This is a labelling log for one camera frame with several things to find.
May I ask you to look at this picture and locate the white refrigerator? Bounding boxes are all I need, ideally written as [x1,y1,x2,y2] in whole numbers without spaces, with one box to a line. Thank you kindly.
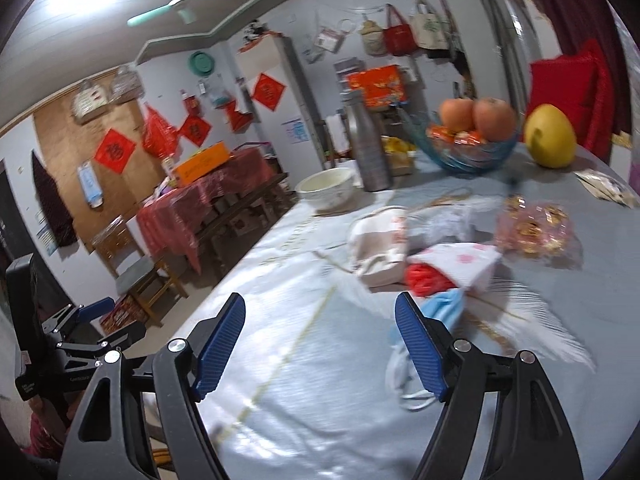
[236,35,326,171]

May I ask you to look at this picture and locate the maroon curtain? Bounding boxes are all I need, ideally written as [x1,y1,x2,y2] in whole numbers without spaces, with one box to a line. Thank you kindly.
[515,0,616,59]

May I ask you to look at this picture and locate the red cushion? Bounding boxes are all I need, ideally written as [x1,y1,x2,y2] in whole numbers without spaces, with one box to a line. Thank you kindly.
[524,39,615,154]

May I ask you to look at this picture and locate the clear bag of gold candies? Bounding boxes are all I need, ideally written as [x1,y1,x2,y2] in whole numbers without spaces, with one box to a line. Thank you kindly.
[495,197,584,259]

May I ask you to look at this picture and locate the red diamond paper on refrigerator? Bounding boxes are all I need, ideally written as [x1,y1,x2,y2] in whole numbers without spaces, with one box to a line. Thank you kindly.
[250,73,287,111]

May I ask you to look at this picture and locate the blue face mask pack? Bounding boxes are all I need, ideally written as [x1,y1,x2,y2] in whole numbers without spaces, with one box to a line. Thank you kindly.
[77,162,105,210]

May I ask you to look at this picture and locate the yellow pomelo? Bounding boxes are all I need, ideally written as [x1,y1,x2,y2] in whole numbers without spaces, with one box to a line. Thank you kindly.
[524,104,577,169]

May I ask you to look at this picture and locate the wooden wall board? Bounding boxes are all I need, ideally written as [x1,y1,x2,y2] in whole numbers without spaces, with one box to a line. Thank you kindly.
[32,97,172,256]

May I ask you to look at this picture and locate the dark patterned cloth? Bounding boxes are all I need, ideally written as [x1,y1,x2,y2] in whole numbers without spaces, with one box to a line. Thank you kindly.
[31,150,76,249]

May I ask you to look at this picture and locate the hanging wall calendar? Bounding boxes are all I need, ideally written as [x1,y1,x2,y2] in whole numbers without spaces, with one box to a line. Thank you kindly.
[72,80,111,124]
[110,65,144,104]

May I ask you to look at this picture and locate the red plastic bag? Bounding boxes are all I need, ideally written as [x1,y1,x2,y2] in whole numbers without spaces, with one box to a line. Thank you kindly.
[141,104,179,159]

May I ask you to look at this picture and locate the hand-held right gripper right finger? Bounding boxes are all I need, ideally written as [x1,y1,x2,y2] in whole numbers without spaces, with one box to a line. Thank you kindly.
[395,291,583,480]

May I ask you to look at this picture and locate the dark wooden bench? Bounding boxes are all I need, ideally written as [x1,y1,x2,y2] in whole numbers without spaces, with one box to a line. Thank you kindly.
[195,172,296,276]

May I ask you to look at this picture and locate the white tablecloth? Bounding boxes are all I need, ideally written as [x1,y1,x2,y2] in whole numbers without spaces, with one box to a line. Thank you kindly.
[165,140,640,480]

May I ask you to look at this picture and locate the red tote bag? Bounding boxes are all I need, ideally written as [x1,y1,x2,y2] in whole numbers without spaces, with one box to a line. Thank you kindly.
[382,5,419,56]

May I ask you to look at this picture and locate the red printed cardboard box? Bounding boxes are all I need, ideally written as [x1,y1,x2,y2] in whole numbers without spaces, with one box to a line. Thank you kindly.
[102,294,151,329]

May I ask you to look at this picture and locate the white paper with pink print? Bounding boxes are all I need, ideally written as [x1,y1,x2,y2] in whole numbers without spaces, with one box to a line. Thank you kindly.
[410,242,504,294]

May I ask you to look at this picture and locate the steel thermos bottle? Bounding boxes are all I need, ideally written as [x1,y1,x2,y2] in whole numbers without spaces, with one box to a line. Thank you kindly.
[341,91,393,192]

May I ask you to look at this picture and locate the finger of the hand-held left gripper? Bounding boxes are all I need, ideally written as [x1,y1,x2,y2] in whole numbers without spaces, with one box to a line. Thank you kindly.
[42,297,116,337]
[55,322,147,367]

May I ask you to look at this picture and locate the white tote bag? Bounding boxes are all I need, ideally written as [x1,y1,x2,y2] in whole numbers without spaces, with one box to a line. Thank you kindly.
[410,0,450,50]

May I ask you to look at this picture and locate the white cloth pouch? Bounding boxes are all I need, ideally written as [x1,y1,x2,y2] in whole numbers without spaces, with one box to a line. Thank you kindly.
[347,207,409,289]

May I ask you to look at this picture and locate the white sachet packet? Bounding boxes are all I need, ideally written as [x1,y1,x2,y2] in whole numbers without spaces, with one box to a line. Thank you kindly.
[574,170,640,209]

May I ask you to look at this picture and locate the blue glass fruit bowl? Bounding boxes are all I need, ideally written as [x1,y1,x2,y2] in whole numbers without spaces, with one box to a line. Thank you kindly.
[400,107,521,175]

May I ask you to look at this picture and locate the large red diamond paper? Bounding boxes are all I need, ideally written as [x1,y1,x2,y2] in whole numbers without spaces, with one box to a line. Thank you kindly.
[94,128,137,176]

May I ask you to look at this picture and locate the red plastic table cover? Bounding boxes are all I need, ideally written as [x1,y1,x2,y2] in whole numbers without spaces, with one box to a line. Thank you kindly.
[136,150,276,276]

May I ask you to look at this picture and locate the blue face mask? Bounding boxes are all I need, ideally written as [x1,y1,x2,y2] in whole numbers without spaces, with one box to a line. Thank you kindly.
[386,289,469,412]

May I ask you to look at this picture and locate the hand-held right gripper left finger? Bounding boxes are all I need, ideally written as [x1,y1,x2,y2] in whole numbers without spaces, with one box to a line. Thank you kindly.
[59,292,247,480]

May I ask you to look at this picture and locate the white ceramic bowl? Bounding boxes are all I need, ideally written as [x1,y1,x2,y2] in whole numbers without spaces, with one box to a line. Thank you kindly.
[295,167,357,213]

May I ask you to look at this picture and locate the orange cardboard box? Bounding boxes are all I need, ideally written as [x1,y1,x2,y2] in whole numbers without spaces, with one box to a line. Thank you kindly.
[172,142,234,186]

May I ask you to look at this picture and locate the green round plate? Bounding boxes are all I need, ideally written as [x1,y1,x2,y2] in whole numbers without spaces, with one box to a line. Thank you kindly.
[188,51,217,79]

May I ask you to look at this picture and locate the red gift box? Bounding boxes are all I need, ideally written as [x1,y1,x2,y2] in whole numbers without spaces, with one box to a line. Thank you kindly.
[346,65,406,110]

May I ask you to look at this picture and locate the yellow packet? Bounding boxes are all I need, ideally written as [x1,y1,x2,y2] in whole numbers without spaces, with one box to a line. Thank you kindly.
[382,136,417,171]

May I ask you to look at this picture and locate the small red diamond paper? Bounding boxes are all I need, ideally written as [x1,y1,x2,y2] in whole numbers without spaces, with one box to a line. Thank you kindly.
[179,114,211,147]

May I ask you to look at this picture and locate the wooden chair with grey seat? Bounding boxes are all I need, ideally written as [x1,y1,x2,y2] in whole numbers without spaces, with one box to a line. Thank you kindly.
[92,215,189,329]

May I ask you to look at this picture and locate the white plastic drawer unit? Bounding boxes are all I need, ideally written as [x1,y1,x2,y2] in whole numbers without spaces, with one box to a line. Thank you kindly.
[334,59,366,92]

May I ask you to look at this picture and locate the beige hanging bag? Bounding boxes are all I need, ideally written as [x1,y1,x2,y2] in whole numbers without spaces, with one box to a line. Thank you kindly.
[360,17,389,56]

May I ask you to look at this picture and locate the orange wrapped candies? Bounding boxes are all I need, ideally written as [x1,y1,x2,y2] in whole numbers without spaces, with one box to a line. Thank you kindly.
[427,127,489,145]

